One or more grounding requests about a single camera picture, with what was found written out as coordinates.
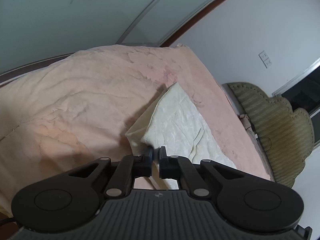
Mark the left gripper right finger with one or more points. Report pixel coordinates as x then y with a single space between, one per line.
184 172

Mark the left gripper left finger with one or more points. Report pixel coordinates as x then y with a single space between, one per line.
127 170

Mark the white patterned pants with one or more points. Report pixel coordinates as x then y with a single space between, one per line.
174 122

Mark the pink bed blanket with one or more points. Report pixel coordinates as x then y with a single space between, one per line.
80 108

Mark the grey brown bed sheet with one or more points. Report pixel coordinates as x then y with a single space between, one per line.
249 127

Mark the olive green padded headboard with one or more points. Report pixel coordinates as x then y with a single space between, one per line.
286 135

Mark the brown wooden wardrobe trim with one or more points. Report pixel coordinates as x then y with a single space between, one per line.
191 22

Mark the dark window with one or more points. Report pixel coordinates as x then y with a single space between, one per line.
303 90

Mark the white wardrobe with flowers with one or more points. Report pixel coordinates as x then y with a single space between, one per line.
36 33

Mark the white wall socket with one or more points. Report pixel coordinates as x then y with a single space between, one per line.
265 59

